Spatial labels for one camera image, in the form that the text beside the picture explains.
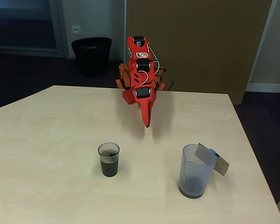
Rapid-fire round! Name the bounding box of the translucent plastic measuring jug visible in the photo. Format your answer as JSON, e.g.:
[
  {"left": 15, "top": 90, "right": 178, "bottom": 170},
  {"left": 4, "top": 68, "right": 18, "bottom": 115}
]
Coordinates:
[{"left": 178, "top": 143, "right": 217, "bottom": 199}]

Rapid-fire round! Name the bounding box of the brown cardboard handle tab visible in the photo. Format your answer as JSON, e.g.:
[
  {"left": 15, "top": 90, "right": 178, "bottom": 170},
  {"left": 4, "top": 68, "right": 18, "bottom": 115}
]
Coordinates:
[{"left": 195, "top": 142, "right": 230, "bottom": 176}]

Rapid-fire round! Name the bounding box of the clear plastic cup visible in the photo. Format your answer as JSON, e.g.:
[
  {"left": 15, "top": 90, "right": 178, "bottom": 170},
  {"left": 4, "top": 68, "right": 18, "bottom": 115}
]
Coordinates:
[{"left": 98, "top": 142, "right": 120, "bottom": 177}]

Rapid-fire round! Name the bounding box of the orange table clamp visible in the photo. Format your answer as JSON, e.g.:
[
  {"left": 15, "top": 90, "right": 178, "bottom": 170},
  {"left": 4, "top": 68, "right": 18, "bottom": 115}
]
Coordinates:
[
  {"left": 115, "top": 64, "right": 131, "bottom": 90},
  {"left": 154, "top": 75, "right": 166, "bottom": 91}
]

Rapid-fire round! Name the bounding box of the black trash bin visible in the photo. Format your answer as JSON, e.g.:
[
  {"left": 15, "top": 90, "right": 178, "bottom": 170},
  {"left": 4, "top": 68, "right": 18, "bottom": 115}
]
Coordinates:
[{"left": 71, "top": 37, "right": 112, "bottom": 77}]

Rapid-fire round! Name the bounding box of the brown pin board panel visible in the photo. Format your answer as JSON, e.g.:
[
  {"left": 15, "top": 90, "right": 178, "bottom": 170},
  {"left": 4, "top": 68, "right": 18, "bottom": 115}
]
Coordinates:
[{"left": 125, "top": 0, "right": 274, "bottom": 105}]

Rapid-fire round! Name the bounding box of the black power cable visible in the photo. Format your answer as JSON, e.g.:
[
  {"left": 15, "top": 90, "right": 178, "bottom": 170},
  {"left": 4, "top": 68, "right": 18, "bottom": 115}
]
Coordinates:
[{"left": 154, "top": 60, "right": 175, "bottom": 91}]

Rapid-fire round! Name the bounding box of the glass door with grey frame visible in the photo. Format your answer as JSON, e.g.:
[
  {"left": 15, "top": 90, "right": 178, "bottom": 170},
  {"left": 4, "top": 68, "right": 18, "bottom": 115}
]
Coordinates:
[{"left": 0, "top": 0, "right": 70, "bottom": 58}]

